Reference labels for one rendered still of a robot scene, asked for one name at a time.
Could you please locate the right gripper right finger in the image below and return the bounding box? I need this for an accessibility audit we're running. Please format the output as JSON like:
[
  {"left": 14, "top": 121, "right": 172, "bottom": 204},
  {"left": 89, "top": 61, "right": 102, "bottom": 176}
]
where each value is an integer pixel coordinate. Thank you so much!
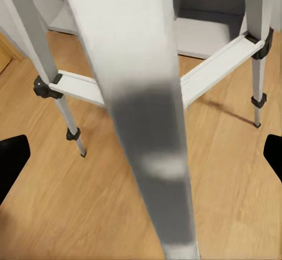
[{"left": 263, "top": 134, "right": 282, "bottom": 182}]

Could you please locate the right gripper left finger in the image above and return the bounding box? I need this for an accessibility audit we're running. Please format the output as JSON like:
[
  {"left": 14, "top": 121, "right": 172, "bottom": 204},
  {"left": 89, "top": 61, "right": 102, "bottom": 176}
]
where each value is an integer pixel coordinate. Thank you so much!
[{"left": 0, "top": 134, "right": 31, "bottom": 205}]

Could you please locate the camera tripod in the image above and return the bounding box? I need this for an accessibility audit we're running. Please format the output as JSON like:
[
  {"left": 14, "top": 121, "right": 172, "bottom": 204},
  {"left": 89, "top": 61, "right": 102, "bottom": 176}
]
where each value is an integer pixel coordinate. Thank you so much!
[{"left": 0, "top": 0, "right": 274, "bottom": 260}]

